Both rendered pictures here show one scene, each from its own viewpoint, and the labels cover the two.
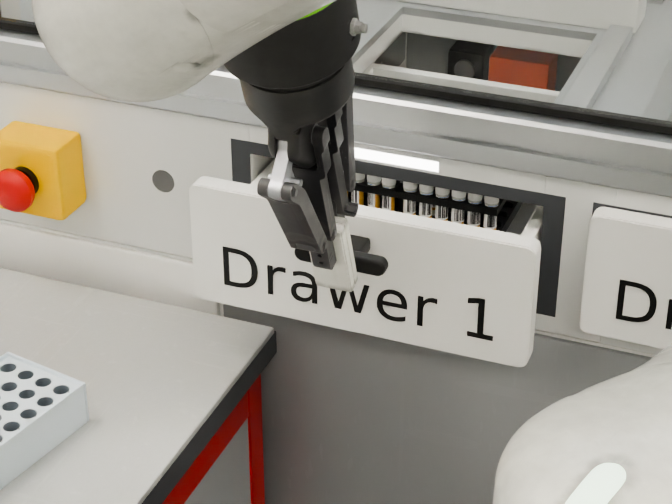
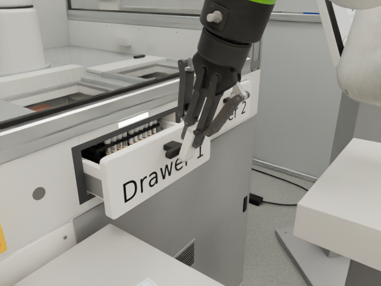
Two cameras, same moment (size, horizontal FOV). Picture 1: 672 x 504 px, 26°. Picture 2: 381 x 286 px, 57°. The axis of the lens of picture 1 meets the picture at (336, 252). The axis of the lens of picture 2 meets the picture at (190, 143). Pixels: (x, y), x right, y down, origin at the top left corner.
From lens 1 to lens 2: 1.01 m
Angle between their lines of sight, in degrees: 66
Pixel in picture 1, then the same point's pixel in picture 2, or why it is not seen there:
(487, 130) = (161, 91)
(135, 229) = (26, 232)
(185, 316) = (79, 248)
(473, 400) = (164, 198)
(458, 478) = (163, 231)
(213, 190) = (117, 158)
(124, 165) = (14, 199)
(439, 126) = (148, 96)
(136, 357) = (102, 271)
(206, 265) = (116, 200)
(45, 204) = not seen: outside the picture
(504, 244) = not seen: hidden behind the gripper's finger
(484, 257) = not seen: hidden behind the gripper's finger
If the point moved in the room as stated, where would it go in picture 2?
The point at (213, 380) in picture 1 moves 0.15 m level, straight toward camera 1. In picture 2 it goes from (139, 247) to (226, 256)
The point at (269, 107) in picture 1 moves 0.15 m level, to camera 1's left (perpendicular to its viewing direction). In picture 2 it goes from (243, 57) to (224, 81)
